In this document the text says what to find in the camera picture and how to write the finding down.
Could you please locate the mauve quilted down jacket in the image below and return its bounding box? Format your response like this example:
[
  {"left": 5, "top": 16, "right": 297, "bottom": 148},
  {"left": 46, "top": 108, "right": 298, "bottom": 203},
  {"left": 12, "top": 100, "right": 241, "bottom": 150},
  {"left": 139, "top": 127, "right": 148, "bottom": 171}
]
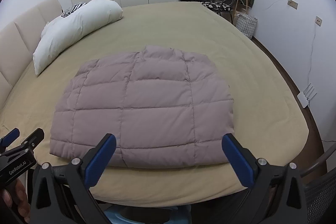
[{"left": 50, "top": 46, "right": 234, "bottom": 168}]

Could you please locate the left hand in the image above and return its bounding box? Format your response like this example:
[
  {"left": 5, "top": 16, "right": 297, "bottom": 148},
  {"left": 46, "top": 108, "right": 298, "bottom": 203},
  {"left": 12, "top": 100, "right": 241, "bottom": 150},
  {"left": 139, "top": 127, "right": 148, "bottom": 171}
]
[{"left": 1, "top": 178, "right": 31, "bottom": 223}]

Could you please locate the black mesh office chair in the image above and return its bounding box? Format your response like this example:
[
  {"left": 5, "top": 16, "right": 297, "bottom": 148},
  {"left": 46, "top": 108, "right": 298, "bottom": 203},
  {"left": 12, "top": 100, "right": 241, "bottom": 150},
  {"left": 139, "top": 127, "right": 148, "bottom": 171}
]
[{"left": 299, "top": 142, "right": 336, "bottom": 224}]

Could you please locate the olive green bed sheet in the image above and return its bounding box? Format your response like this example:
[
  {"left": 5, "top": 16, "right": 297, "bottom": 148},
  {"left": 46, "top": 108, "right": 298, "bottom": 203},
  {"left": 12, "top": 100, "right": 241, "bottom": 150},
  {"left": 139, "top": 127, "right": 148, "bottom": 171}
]
[{"left": 1, "top": 0, "right": 309, "bottom": 207}]

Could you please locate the white wifi router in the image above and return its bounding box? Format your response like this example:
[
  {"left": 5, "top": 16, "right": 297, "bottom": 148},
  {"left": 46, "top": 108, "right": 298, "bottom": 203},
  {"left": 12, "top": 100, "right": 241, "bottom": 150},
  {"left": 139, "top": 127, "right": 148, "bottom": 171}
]
[{"left": 297, "top": 83, "right": 317, "bottom": 109}]

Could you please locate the beige padded headboard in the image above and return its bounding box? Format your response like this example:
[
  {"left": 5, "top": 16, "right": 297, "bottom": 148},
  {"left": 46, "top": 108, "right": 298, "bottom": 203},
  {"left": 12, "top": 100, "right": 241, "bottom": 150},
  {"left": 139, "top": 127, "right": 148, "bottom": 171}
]
[{"left": 0, "top": 0, "right": 63, "bottom": 106}]

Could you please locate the long white pillow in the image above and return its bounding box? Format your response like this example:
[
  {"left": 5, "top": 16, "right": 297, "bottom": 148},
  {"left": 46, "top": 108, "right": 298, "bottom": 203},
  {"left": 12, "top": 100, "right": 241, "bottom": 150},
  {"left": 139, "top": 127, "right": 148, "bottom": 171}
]
[{"left": 33, "top": 0, "right": 123, "bottom": 76}]

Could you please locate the striped black white cushion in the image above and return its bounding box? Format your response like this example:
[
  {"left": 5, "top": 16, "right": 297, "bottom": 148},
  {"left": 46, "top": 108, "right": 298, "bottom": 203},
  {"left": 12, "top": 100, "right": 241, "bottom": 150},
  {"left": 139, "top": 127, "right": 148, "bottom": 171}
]
[{"left": 61, "top": 2, "right": 87, "bottom": 18}]

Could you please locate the white checked laundry bag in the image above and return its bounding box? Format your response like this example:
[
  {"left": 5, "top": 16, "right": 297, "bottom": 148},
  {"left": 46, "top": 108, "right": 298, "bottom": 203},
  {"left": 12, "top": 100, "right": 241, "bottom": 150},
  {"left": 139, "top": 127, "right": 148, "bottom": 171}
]
[{"left": 235, "top": 14, "right": 257, "bottom": 39}]

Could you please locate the black chair by rack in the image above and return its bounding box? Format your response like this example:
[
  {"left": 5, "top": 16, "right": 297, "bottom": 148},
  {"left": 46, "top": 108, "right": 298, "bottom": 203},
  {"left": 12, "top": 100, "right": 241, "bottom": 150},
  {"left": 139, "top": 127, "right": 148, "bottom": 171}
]
[{"left": 201, "top": 0, "right": 249, "bottom": 24}]

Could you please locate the white power cable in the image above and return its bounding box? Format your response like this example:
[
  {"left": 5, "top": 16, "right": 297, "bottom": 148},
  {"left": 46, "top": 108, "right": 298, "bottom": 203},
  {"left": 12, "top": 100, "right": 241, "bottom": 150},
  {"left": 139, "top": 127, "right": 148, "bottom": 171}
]
[{"left": 307, "top": 24, "right": 320, "bottom": 88}]

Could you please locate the lower wall socket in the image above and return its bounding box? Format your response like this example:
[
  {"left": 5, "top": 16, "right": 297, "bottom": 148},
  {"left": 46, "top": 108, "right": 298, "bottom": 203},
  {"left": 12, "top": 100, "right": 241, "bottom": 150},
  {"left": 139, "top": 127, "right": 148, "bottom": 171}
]
[{"left": 315, "top": 16, "right": 322, "bottom": 26}]

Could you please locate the wall socket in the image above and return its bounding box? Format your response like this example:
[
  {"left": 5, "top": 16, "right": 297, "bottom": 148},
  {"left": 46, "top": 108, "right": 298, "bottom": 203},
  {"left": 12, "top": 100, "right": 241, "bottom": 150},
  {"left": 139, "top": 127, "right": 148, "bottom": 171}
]
[
  {"left": 287, "top": 0, "right": 298, "bottom": 9},
  {"left": 315, "top": 16, "right": 322, "bottom": 26}
]

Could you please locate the upper wall socket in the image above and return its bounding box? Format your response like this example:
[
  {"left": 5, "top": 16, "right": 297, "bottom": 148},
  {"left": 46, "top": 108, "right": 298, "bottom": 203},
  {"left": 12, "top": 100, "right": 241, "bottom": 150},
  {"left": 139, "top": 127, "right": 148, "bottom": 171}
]
[{"left": 287, "top": 0, "right": 298, "bottom": 9}]

